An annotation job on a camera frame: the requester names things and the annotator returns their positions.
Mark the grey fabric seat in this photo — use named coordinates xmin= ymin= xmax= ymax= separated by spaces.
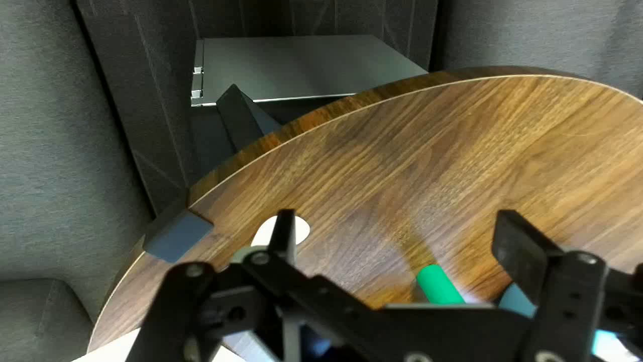
xmin=0 ymin=277 xmax=93 ymax=362

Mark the grey flat panel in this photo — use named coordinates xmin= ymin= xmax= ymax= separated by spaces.
xmin=189 ymin=34 xmax=430 ymax=108

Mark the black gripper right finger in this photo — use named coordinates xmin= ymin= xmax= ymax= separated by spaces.
xmin=491 ymin=210 xmax=643 ymax=362

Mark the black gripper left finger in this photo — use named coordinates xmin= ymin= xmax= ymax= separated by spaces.
xmin=127 ymin=207 xmax=378 ymax=362

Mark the black table leg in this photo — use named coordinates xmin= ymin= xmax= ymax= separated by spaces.
xmin=215 ymin=82 xmax=283 ymax=154

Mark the green cylinder block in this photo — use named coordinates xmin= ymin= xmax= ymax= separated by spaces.
xmin=415 ymin=261 xmax=468 ymax=307

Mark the black tape patch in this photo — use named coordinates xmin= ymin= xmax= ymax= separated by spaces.
xmin=144 ymin=207 xmax=215 ymax=264

